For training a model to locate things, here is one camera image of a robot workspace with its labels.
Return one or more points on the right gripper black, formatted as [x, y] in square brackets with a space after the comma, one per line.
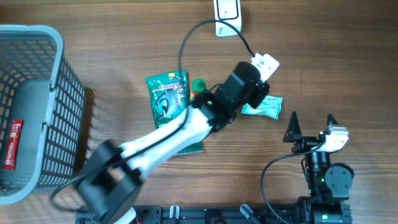
[293, 134]

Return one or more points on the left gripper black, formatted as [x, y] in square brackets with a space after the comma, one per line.
[262, 93]

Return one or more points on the mint wet wipes pack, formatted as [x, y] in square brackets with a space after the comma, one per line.
[270, 106]

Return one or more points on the yellow red sauce bottle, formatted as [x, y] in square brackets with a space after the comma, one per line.
[198, 86]

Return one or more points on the green 3M gloves packet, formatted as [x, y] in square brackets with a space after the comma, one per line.
[168, 96]

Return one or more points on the red coffee stick sachet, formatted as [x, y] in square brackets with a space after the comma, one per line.
[14, 138]

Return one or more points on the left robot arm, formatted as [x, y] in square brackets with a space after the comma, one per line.
[113, 176]

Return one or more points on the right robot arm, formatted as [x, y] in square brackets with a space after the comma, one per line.
[328, 183]

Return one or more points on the grey plastic mesh basket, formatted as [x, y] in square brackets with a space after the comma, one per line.
[39, 87]

